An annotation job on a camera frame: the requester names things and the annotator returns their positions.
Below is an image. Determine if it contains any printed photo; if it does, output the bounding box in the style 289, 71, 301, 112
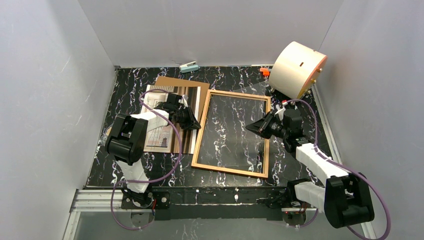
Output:
143, 84, 201, 154

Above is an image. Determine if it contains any wooden picture frame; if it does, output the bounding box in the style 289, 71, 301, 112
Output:
191, 89, 273, 180

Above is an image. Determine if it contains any brown backing board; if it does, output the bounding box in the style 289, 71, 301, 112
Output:
155, 76, 210, 120

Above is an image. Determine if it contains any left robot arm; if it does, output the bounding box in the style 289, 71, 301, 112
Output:
104, 91, 201, 208

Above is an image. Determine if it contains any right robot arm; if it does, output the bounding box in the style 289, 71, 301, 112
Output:
245, 109, 375, 229

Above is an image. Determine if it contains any teal white small device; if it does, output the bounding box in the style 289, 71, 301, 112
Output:
179, 61, 200, 74

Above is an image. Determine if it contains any orange clip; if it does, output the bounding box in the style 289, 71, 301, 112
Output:
259, 67, 271, 77

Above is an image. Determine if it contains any white orange cylinder box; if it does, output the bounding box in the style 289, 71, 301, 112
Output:
268, 41, 328, 99

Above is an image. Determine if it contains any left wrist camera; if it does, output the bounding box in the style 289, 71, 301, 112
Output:
181, 94, 189, 108

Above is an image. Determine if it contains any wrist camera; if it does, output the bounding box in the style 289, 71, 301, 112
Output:
181, 94, 189, 108
274, 100, 288, 121

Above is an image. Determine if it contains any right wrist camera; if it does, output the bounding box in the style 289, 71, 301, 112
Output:
274, 100, 288, 121

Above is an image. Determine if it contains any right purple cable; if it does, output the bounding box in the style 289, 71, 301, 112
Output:
283, 98, 392, 240

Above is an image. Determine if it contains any purple cable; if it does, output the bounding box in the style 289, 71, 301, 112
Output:
109, 88, 184, 232
283, 98, 392, 240

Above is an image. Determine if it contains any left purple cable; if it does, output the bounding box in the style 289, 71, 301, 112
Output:
109, 88, 184, 232

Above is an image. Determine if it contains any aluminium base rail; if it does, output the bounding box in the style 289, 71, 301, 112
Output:
61, 187, 379, 240

